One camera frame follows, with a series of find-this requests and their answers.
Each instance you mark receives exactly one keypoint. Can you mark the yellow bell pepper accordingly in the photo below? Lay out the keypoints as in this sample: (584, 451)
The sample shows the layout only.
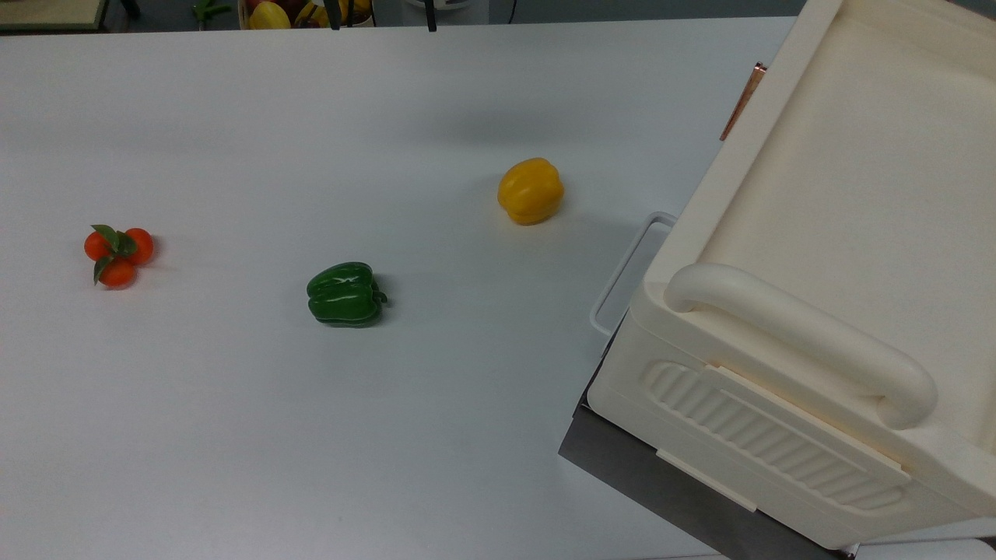
(531, 190)

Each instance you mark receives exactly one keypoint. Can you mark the green bell pepper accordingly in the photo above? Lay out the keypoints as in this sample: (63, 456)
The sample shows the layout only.
(344, 294)

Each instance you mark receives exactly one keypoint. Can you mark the black pole with table clamp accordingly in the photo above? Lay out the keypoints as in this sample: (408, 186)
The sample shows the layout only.
(430, 14)

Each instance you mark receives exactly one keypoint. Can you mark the thin black stand pole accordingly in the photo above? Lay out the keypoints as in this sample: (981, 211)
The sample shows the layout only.
(336, 14)

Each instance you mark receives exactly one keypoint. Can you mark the cream plastic storage box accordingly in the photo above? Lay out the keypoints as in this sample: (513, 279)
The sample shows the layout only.
(825, 233)

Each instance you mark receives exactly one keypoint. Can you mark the basket of toy fruit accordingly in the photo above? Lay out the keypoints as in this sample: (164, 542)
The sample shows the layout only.
(272, 15)

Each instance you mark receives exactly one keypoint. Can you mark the orange tomato cluster with leaves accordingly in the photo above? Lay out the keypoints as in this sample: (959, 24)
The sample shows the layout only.
(118, 257)

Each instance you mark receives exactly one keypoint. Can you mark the green toy vegetable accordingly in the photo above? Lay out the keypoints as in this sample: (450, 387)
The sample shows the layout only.
(208, 9)

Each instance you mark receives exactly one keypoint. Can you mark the wooden side table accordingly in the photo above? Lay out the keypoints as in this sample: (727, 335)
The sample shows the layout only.
(47, 12)

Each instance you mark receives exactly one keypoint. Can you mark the white translucent plastic frame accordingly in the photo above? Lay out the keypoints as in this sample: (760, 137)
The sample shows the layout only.
(622, 278)

